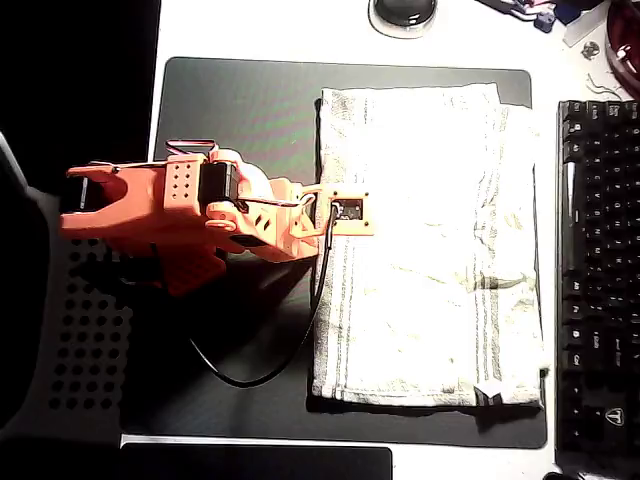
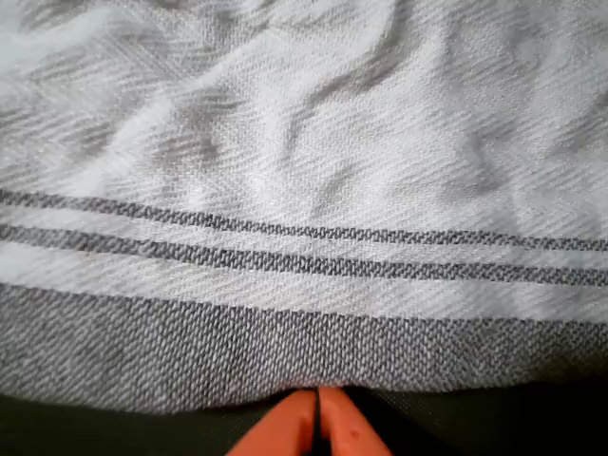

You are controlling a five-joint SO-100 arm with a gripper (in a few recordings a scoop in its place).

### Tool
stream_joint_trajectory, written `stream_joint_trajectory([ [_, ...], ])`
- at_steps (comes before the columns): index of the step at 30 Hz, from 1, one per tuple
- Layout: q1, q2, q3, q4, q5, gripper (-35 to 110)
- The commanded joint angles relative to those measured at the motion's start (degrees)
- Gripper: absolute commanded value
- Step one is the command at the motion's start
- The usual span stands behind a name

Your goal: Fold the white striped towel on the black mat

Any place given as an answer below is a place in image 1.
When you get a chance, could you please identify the dark blue object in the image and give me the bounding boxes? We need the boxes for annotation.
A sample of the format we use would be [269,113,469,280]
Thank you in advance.
[554,0,612,26]

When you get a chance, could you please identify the black computer keyboard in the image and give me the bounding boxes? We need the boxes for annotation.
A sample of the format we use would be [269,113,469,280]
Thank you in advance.
[554,99,640,480]

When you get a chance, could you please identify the red black servo wire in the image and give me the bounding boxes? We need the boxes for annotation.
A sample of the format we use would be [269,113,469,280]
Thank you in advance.
[163,140,218,159]

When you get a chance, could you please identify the white perforated metal panel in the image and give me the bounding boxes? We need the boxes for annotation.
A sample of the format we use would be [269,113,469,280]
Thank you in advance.
[12,235,135,442]

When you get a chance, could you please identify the dark red bowl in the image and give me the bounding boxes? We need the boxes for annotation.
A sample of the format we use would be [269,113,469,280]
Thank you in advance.
[604,0,640,100]

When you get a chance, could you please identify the black flat panel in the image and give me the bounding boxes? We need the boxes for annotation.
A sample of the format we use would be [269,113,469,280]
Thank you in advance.
[119,443,394,480]

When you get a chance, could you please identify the white grey-striped towel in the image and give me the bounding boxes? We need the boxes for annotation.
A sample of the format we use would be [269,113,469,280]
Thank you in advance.
[310,82,550,409]

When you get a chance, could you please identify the thin wire scraps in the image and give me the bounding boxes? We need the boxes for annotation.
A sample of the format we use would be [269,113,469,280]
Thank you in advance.
[585,72,624,102]

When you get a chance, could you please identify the orange gripper camera mount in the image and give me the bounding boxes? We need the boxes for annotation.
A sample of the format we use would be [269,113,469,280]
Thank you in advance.
[326,183,377,238]

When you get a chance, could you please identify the clear plastic piece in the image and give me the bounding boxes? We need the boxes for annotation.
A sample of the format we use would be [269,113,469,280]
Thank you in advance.
[561,8,609,49]

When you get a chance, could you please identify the black camera cable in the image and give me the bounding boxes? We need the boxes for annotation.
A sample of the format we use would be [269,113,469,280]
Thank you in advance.
[188,202,344,388]

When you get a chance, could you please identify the black desk mat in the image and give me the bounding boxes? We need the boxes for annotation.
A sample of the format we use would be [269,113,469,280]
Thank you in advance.
[119,56,549,450]

